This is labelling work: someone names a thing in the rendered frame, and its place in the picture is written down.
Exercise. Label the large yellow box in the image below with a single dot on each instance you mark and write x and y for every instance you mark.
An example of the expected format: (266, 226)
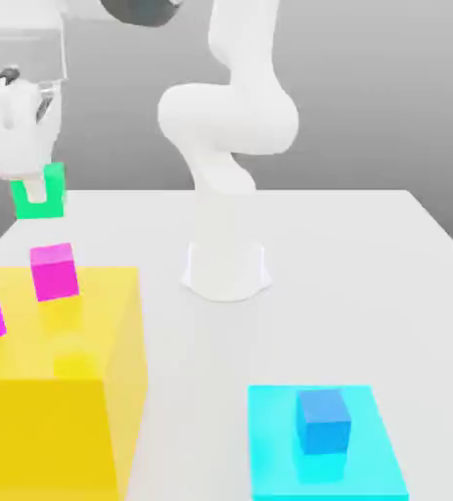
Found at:
(46, 430)

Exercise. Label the small blue cube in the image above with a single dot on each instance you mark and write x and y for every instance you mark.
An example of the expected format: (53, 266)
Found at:
(324, 426)

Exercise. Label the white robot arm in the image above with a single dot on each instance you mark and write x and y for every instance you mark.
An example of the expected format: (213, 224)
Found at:
(226, 117)

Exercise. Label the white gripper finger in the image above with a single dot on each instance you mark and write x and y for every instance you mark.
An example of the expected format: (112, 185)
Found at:
(36, 191)

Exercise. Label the small green cube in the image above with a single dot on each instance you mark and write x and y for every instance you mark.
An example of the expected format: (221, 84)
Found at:
(54, 195)

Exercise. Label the large cyan box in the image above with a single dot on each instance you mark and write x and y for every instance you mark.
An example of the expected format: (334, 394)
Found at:
(273, 438)

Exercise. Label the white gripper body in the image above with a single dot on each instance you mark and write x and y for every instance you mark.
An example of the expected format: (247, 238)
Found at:
(18, 137)

